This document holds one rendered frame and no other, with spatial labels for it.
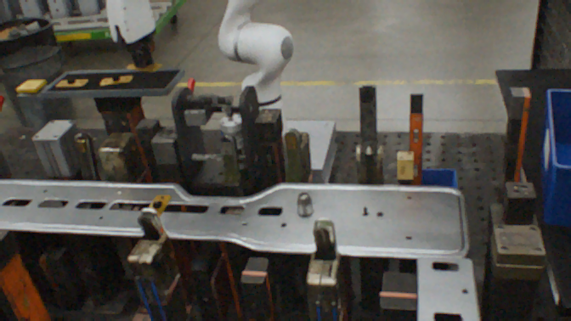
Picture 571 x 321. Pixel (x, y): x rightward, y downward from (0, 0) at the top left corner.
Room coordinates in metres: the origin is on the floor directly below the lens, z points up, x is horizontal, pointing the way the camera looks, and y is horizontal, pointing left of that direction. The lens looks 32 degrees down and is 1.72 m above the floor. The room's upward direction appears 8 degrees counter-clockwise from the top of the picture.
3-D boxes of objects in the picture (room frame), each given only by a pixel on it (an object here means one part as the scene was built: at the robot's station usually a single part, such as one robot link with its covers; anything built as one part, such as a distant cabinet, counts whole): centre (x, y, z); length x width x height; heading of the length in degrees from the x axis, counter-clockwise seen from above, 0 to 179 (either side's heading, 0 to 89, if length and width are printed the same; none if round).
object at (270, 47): (1.54, 0.01, 1.10); 0.19 x 0.12 x 0.24; 52
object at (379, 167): (1.06, -0.20, 0.88); 0.07 x 0.06 x 0.35; 164
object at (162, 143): (1.23, 0.27, 0.89); 0.13 x 0.11 x 0.38; 164
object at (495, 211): (0.82, -0.41, 0.85); 0.12 x 0.03 x 0.30; 164
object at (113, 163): (1.22, 0.41, 0.89); 0.13 x 0.11 x 0.38; 164
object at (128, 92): (1.41, 0.42, 1.16); 0.37 x 0.14 x 0.02; 74
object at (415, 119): (1.02, -0.29, 0.95); 0.03 x 0.01 x 0.50; 74
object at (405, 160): (1.00, -0.27, 0.88); 0.04 x 0.04 x 0.36; 74
